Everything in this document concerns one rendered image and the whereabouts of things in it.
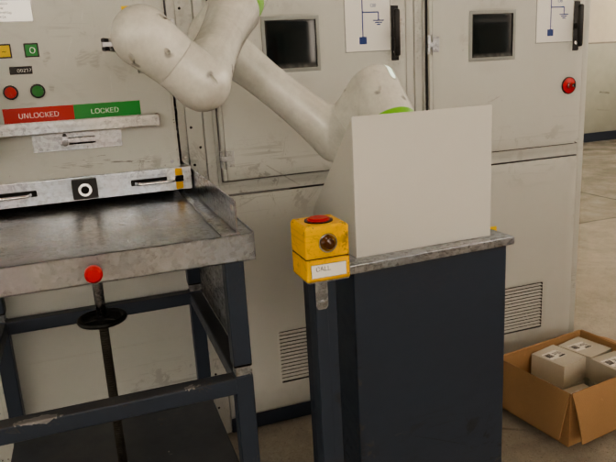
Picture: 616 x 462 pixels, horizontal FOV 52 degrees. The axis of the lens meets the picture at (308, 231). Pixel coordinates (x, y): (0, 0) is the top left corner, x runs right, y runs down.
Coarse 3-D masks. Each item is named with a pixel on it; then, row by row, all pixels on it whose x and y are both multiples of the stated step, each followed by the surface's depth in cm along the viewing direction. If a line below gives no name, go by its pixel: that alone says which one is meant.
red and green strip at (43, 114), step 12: (24, 108) 152; (36, 108) 153; (48, 108) 154; (60, 108) 155; (72, 108) 156; (84, 108) 157; (96, 108) 158; (108, 108) 159; (120, 108) 160; (132, 108) 161; (12, 120) 152; (24, 120) 153; (36, 120) 154; (48, 120) 155
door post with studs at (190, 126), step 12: (168, 0) 176; (180, 0) 176; (168, 12) 176; (180, 12) 177; (180, 24) 178; (180, 108) 183; (180, 120) 184; (192, 120) 184; (180, 132) 184; (192, 132) 185; (180, 144) 185; (192, 144) 186; (192, 156) 187; (204, 156) 188; (192, 168) 187; (204, 168) 189; (216, 360) 203; (216, 372) 204; (228, 408) 208; (228, 420) 209; (228, 432) 210
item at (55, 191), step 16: (80, 176) 160; (96, 176) 160; (112, 176) 161; (128, 176) 163; (144, 176) 164; (160, 176) 166; (176, 176) 167; (0, 192) 153; (16, 192) 155; (48, 192) 157; (64, 192) 158; (112, 192) 162; (128, 192) 164; (144, 192) 165; (0, 208) 154
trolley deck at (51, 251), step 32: (160, 192) 176; (0, 224) 147; (32, 224) 145; (64, 224) 143; (96, 224) 142; (128, 224) 140; (160, 224) 138; (192, 224) 136; (0, 256) 119; (32, 256) 118; (64, 256) 117; (96, 256) 117; (128, 256) 119; (160, 256) 121; (192, 256) 123; (224, 256) 125; (0, 288) 112; (32, 288) 114
